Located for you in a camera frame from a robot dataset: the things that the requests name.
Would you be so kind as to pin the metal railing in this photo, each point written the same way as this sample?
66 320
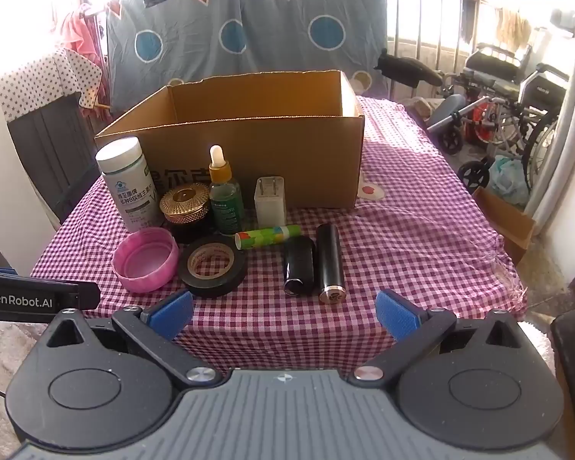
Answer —
417 19

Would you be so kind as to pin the white polka dot cloth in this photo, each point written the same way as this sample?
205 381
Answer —
43 76

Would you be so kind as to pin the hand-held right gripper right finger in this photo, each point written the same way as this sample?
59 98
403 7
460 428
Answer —
395 316

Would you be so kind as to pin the green lip balm tube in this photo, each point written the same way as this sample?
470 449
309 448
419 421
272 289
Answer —
268 235

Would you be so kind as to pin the short black glossy tube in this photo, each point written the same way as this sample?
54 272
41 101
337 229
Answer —
299 261

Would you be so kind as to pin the blue patterned blanket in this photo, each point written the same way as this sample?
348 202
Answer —
268 5

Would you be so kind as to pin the folded silver wheelchair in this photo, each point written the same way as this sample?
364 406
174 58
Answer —
541 105

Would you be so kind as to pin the purple checkered tablecloth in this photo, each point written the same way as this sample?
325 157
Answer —
412 230

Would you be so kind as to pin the white supplement bottle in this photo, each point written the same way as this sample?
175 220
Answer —
124 187

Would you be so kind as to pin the pink hanging garment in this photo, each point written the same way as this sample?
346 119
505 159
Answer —
79 33

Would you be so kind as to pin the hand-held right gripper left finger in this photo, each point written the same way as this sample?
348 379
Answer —
172 314

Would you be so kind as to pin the black tape roll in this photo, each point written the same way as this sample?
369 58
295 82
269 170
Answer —
191 278

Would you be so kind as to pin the dark grey cabinet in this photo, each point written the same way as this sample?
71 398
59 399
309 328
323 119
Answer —
48 153

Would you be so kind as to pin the green dropper bottle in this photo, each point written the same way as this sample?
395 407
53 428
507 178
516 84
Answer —
226 206

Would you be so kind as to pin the gold lidded jar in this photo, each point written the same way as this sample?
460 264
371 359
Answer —
182 203

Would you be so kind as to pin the grey padded leg rest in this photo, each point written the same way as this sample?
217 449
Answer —
453 108

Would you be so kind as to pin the black cylinder with metal end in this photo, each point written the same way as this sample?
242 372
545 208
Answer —
329 258

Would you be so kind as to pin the wheelchair with black cushions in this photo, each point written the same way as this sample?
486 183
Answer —
498 62

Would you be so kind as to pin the beige hanging towel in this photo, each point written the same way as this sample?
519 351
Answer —
512 26

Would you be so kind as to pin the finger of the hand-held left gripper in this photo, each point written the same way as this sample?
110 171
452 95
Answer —
88 294

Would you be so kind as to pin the black padded seat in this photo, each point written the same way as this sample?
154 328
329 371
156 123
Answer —
407 69

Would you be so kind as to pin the brown cardboard box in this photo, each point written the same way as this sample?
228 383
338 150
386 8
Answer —
292 163

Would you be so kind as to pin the white charger plug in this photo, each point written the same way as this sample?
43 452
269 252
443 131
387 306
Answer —
270 206

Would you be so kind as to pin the flat cardboard box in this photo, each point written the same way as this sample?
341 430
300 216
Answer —
503 223

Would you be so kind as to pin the pale plastic bag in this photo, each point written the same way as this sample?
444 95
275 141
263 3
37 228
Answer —
508 179

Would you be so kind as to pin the pink plastic lid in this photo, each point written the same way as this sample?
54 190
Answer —
143 258

